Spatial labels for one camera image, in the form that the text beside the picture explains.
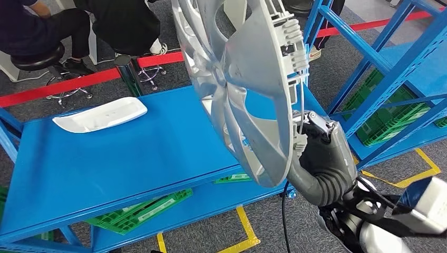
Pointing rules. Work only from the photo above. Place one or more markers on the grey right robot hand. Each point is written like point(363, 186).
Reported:
point(342, 157)

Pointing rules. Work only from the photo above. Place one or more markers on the silver wheel hubcap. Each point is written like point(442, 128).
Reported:
point(258, 69)

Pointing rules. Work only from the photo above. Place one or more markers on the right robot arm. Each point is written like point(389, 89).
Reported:
point(335, 195)

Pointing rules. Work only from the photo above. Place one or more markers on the blue metal shelf rack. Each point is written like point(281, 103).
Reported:
point(429, 77)
point(104, 164)

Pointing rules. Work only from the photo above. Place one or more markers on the long white plastic part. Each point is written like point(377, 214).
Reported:
point(101, 115)

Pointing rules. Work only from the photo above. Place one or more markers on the yellow floor tape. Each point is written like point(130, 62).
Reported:
point(249, 227)
point(429, 160)

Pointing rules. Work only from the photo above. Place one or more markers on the person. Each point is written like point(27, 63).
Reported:
point(28, 35)
point(122, 24)
point(333, 14)

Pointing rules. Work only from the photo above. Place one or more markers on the black round stool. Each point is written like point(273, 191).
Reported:
point(38, 59)
point(152, 72)
point(300, 7)

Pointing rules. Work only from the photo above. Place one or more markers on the white desk panel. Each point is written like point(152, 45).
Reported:
point(93, 49)
point(8, 68)

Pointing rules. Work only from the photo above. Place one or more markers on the red barrier belt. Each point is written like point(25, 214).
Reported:
point(70, 83)

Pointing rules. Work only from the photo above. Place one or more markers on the black wrist bracket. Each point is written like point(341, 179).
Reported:
point(349, 213)

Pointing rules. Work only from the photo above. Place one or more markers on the chrome barrier post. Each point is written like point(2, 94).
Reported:
point(129, 75)

